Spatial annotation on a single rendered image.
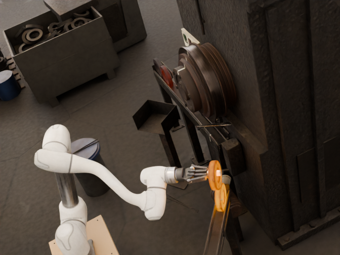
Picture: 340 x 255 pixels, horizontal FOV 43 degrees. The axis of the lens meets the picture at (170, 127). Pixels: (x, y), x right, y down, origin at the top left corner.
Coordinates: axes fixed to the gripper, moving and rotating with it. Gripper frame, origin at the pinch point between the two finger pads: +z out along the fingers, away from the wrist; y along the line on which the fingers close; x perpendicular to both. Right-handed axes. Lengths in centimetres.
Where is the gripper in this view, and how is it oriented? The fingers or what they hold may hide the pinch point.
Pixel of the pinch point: (214, 173)
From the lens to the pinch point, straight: 225.7
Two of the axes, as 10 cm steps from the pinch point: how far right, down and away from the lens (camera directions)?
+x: -3.0, -7.4, -6.1
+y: -2.2, 6.7, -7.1
